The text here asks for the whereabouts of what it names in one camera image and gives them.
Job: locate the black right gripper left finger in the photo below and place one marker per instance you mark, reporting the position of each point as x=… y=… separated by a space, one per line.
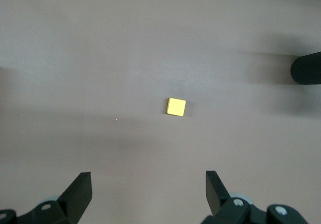
x=72 y=201

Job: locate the yellow wooden block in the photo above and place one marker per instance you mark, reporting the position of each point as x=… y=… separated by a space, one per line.
x=176 y=107

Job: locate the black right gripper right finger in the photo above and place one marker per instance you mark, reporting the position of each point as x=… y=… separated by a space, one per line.
x=217 y=199

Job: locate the black ribbed round object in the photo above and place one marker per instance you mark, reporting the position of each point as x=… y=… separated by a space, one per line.
x=308 y=69

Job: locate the brown table cover sheet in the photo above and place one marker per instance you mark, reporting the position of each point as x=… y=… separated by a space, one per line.
x=100 y=70

